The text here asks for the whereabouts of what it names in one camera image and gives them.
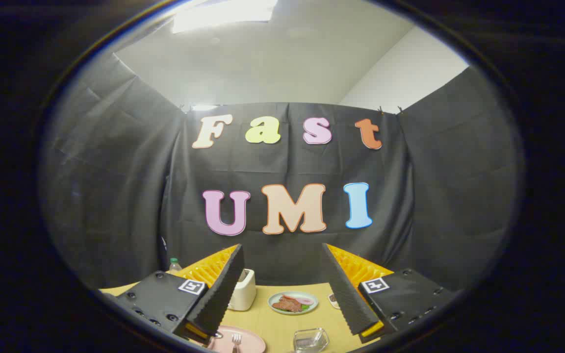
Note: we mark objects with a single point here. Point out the ceiling light panel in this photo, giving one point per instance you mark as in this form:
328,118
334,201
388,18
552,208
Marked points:
223,14

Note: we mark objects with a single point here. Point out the pink ham slice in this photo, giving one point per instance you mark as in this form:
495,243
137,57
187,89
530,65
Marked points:
305,300

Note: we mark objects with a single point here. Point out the metal cutlery rack tray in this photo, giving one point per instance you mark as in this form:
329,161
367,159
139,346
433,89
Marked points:
311,340

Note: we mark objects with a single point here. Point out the brown meat slices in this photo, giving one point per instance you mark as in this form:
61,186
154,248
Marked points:
286,305

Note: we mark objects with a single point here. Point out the black backdrop cloth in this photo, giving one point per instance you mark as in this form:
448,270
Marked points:
287,166

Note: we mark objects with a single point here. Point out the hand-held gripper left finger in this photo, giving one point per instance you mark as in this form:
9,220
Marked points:
221,289

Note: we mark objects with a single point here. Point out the clear plastic water bottle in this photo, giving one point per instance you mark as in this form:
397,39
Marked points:
174,266

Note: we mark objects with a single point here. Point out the pink plate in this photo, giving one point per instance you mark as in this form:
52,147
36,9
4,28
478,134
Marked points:
250,339

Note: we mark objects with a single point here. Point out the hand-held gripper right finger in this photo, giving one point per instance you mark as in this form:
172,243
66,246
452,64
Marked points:
346,294

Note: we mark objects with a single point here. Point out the pale green plate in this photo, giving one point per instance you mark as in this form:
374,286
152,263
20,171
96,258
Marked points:
312,308

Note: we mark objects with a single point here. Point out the white divided dish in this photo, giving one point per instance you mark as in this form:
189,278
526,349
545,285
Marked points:
333,300

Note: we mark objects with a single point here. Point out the cream toaster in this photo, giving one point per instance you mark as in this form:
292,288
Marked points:
245,294

